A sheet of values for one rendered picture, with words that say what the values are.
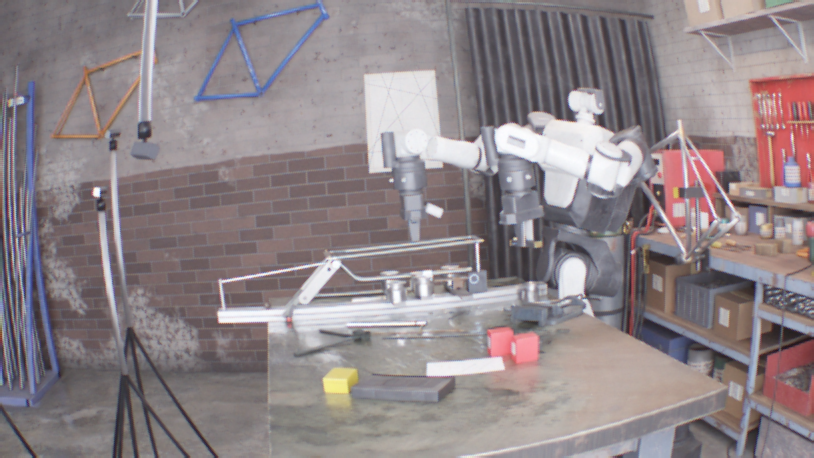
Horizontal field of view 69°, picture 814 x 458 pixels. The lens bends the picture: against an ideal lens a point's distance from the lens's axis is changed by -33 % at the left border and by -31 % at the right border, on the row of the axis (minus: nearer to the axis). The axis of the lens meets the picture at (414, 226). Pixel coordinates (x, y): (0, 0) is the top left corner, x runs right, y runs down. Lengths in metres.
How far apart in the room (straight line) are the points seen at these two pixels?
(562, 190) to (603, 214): 0.15
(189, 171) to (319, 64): 1.03
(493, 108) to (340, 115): 0.89
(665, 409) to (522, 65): 3.62
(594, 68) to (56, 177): 3.69
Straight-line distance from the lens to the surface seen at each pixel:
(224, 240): 4.87
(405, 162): 2.19
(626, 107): 4.91
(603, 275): 2.41
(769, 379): 2.84
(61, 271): 5.19
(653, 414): 1.21
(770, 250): 3.05
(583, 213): 2.30
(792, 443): 2.75
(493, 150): 2.00
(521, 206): 1.99
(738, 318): 3.06
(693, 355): 3.58
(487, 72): 4.62
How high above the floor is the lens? 1.31
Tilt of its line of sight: 6 degrees down
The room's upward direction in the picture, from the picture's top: 4 degrees counter-clockwise
